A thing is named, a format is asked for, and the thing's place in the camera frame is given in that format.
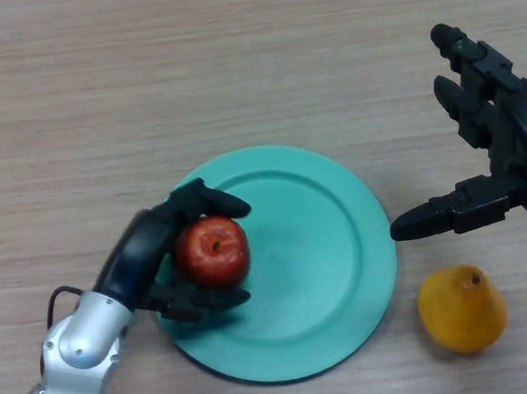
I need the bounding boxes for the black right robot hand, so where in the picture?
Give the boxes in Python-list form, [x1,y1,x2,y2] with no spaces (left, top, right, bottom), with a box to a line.
[373,15,527,243]

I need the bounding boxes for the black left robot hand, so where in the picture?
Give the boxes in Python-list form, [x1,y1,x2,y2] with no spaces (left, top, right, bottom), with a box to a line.
[83,174,260,332]

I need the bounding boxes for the red apple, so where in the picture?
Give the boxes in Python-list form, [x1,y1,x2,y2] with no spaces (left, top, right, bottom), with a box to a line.
[171,213,253,292]

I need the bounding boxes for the green round plate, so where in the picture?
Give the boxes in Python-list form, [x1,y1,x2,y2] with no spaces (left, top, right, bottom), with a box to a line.
[143,136,406,392]

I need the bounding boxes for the yellow pear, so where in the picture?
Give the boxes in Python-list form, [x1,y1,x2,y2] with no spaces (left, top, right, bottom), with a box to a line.
[413,261,512,358]

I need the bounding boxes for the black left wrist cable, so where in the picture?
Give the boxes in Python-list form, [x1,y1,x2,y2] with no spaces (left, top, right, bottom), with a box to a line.
[46,283,88,325]

